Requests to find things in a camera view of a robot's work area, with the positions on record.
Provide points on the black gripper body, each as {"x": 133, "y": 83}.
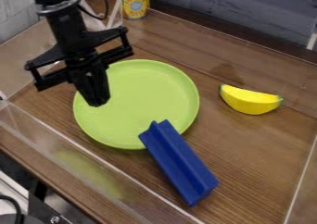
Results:
{"x": 81, "y": 49}

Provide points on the green round plate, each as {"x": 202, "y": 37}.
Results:
{"x": 149, "y": 91}

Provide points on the clear acrylic front wall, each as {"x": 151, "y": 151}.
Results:
{"x": 91, "y": 184}

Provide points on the clear acrylic triangle bracket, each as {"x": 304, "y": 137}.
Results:
{"x": 113, "y": 20}

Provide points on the yellow banana toy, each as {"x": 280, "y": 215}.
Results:
{"x": 249, "y": 102}

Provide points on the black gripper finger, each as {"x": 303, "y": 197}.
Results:
{"x": 86, "y": 84}
{"x": 102, "y": 83}

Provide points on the blue T-shaped block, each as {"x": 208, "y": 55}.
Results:
{"x": 180, "y": 162}

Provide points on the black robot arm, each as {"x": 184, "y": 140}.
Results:
{"x": 82, "y": 54}

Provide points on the black metal table frame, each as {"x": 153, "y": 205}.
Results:
{"x": 39, "y": 209}

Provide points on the yellow labelled tin can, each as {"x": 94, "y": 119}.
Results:
{"x": 135, "y": 8}

